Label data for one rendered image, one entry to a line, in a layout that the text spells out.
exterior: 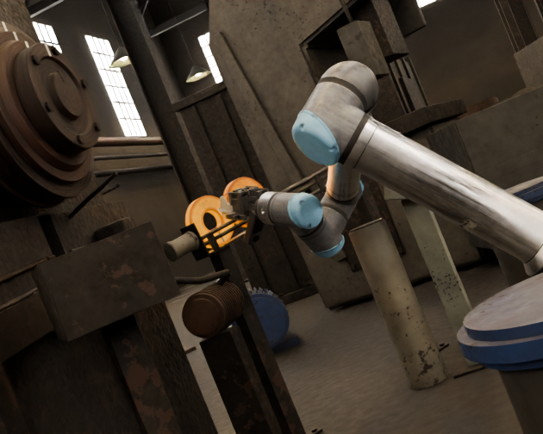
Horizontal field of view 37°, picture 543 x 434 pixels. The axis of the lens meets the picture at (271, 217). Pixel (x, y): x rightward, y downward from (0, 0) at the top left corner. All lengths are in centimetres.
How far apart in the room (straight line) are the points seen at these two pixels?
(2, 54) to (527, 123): 248
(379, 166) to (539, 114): 225
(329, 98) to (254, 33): 309
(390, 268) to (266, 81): 244
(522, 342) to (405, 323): 155
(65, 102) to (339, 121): 71
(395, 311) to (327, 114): 96
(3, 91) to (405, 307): 129
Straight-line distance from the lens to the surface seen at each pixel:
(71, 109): 204
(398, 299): 246
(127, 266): 140
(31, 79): 196
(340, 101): 167
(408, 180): 166
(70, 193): 206
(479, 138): 377
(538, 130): 384
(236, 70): 477
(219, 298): 222
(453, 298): 250
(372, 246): 244
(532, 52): 610
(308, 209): 210
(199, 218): 240
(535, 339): 93
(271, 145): 473
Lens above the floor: 64
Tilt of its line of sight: level
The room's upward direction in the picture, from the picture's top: 22 degrees counter-clockwise
